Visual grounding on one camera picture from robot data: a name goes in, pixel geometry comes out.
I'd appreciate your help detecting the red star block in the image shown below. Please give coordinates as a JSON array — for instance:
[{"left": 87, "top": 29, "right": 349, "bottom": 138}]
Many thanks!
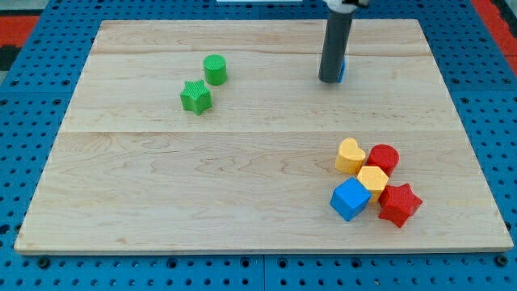
[{"left": 378, "top": 183, "right": 422, "bottom": 228}]

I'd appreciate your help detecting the yellow hexagon block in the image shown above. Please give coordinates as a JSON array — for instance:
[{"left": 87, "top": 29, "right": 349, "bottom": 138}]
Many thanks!
[{"left": 357, "top": 166, "right": 389, "bottom": 203}]

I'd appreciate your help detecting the green cylinder block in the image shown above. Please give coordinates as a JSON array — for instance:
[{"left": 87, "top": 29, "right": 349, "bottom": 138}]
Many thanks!
[{"left": 203, "top": 54, "right": 227, "bottom": 86}]

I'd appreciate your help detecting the small blue block behind rod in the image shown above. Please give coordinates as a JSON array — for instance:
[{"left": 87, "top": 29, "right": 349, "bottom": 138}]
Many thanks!
[{"left": 338, "top": 58, "right": 346, "bottom": 83}]

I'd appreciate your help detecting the green star block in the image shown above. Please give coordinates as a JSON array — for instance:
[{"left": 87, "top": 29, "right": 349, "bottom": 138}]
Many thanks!
[{"left": 180, "top": 79, "right": 212, "bottom": 116}]

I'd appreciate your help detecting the wooden board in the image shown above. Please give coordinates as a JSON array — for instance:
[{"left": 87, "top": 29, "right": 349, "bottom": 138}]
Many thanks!
[{"left": 15, "top": 19, "right": 513, "bottom": 255}]

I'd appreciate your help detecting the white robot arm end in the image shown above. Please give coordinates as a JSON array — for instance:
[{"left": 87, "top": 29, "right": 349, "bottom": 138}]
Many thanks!
[{"left": 323, "top": 0, "right": 370, "bottom": 14}]

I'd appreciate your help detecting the red cylinder block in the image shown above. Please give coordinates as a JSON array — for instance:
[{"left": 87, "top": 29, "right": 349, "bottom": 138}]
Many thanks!
[{"left": 365, "top": 144, "right": 400, "bottom": 177}]

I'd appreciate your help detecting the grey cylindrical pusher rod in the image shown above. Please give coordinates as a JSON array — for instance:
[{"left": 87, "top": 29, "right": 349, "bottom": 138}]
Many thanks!
[{"left": 318, "top": 11, "right": 354, "bottom": 83}]

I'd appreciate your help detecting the yellow heart block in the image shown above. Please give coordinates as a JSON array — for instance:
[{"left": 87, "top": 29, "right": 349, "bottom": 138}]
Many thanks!
[{"left": 334, "top": 137, "right": 366, "bottom": 175}]

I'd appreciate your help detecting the blue cube block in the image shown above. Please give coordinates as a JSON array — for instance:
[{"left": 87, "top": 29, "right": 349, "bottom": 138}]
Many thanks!
[{"left": 330, "top": 177, "right": 372, "bottom": 221}]

